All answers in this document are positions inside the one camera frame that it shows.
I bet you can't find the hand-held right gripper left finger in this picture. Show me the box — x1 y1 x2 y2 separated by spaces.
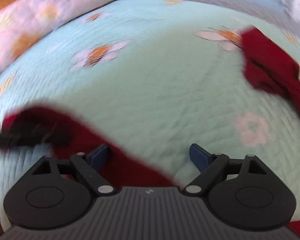
31 143 117 197

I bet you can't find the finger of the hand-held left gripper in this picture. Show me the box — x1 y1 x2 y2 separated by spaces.
0 127 65 147

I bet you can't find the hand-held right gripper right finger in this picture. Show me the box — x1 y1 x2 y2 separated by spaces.
184 143 268 196

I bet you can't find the red knit garment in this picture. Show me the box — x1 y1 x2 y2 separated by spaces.
1 27 300 240

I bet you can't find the mint quilted bedspread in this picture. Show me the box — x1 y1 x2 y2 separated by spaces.
0 0 300 233

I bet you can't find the floral long pillow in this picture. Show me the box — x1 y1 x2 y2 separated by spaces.
0 0 190 80

